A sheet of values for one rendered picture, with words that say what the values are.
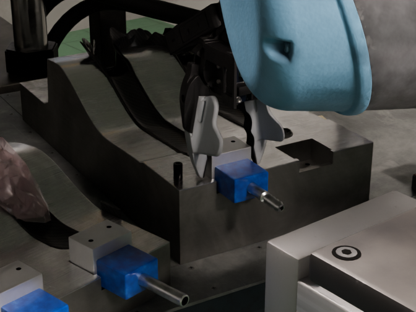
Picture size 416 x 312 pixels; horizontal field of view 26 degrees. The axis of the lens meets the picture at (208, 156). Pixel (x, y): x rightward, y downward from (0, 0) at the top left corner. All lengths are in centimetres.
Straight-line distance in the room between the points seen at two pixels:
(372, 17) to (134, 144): 71
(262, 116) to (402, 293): 49
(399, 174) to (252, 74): 81
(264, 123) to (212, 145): 8
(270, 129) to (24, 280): 31
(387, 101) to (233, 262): 59
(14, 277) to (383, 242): 38
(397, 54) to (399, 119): 101
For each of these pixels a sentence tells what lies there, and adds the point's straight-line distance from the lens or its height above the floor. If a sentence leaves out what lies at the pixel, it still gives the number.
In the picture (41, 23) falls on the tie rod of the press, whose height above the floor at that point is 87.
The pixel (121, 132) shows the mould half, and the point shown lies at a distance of 111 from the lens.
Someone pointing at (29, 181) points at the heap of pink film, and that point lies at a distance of 98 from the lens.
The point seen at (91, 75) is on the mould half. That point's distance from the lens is 118.
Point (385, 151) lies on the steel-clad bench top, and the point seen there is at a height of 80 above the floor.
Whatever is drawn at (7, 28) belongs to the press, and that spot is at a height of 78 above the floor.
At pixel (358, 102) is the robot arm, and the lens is 41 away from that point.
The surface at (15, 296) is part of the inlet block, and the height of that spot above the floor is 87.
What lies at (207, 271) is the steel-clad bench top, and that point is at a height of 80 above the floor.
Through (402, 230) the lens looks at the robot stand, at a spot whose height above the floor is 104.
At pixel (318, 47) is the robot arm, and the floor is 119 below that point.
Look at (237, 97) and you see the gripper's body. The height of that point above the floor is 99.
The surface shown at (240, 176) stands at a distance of 94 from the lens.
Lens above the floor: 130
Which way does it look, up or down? 24 degrees down
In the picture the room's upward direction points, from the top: straight up
